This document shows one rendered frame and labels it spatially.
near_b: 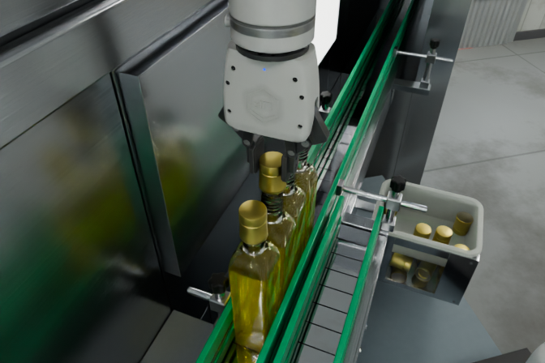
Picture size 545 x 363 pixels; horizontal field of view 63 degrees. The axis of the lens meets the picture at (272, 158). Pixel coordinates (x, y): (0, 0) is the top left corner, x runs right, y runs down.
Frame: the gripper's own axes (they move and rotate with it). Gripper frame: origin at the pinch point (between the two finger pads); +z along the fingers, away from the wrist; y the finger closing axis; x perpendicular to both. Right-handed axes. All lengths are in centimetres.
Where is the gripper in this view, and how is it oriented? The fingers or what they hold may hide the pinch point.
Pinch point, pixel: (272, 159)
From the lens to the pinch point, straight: 54.7
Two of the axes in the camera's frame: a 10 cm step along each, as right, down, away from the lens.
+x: 3.6, -5.9, 7.2
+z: 0.0, 7.8, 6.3
